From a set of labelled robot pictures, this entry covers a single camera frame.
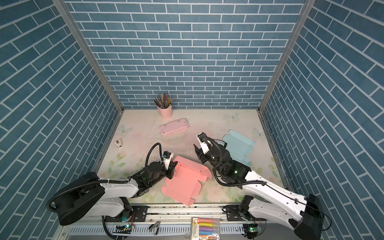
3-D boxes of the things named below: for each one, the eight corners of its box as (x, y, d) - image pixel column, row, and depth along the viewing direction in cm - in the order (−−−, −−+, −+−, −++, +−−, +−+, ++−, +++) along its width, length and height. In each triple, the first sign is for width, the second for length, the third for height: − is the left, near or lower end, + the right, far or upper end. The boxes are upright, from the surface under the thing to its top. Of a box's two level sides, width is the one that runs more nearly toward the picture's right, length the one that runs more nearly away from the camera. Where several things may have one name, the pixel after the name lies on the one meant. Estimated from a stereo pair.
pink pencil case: (162, 137, 106) (161, 135, 103) (159, 128, 111) (158, 125, 109) (190, 128, 111) (190, 125, 109) (186, 119, 117) (185, 117, 115)
